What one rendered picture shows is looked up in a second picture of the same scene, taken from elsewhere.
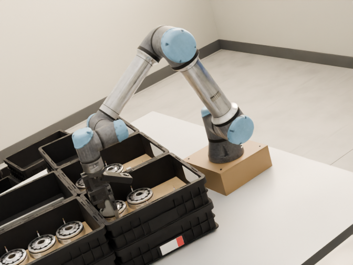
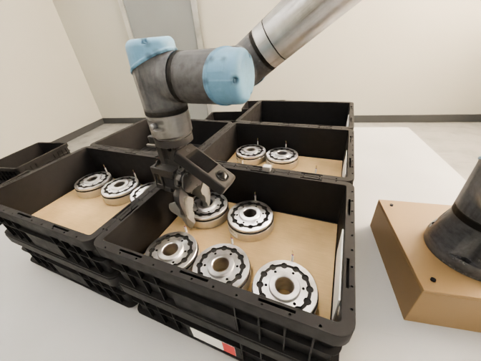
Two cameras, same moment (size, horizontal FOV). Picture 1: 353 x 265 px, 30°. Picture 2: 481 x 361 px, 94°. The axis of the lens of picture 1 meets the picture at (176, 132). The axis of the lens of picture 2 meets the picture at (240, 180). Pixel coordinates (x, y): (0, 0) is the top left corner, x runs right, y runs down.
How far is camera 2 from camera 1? 2.10 m
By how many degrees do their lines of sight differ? 41
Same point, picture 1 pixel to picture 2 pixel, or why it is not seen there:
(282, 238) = not seen: outside the picture
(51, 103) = (356, 102)
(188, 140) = (420, 175)
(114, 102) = (277, 16)
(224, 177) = (426, 300)
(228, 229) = not seen: outside the picture
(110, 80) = (404, 105)
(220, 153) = (459, 250)
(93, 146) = (151, 83)
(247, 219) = not seen: outside the picture
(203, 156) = (418, 220)
